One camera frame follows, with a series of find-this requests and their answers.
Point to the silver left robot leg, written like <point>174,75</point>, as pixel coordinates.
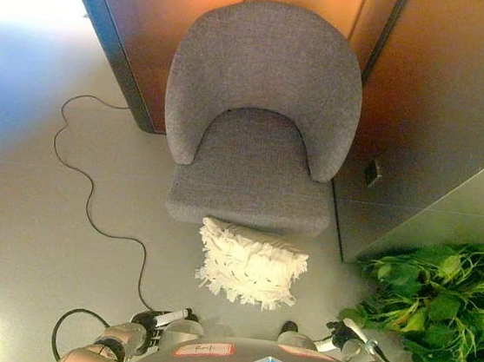
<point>188,328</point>

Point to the grey fabric armchair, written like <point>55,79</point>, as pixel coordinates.
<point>265,83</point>

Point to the green leafy plant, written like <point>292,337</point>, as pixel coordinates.
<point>443,295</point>

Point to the silver robot leg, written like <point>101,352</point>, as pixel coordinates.
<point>188,328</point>
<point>294,340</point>

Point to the white fringed pillow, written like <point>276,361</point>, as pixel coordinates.
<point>250,265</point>

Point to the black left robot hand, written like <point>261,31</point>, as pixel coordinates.
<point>151,328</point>

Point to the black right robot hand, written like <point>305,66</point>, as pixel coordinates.
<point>344,334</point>

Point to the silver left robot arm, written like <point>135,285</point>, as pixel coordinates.
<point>110,343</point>

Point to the small black floor box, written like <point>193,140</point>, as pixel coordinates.
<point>373,173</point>

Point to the silver right robot leg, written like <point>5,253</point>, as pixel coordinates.
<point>294,340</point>

